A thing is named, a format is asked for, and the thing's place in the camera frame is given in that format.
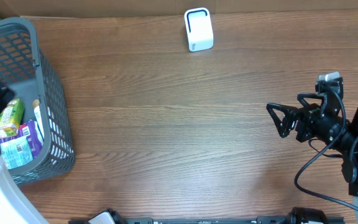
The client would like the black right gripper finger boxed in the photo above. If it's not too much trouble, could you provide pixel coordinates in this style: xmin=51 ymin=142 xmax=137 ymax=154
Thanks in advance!
xmin=266 ymin=103 xmax=299 ymax=138
xmin=297 ymin=93 xmax=325 ymax=110

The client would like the purple Carefree pad pack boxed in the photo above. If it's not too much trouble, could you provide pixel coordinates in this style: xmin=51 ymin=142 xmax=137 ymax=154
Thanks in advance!
xmin=0 ymin=119 xmax=44 ymax=158

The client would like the white tube gold cap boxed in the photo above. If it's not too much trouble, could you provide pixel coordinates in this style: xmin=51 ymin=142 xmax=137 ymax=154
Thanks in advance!
xmin=32 ymin=99 xmax=45 ymax=138

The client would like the teal wet wipes pack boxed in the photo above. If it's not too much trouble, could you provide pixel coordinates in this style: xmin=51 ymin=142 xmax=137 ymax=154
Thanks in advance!
xmin=0 ymin=136 xmax=33 ymax=169

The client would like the green tea carton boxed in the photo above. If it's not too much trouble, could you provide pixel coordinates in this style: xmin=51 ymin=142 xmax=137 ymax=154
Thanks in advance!
xmin=0 ymin=98 xmax=24 ymax=139

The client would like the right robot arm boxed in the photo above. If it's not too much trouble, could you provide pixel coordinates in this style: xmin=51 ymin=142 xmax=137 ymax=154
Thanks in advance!
xmin=266 ymin=90 xmax=358 ymax=222

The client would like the grey plastic basket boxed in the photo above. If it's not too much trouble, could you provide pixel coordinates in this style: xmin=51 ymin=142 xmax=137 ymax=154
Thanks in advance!
xmin=0 ymin=17 xmax=75 ymax=185

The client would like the white barcode scanner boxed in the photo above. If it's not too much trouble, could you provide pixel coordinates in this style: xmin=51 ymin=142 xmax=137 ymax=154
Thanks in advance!
xmin=184 ymin=7 xmax=214 ymax=52

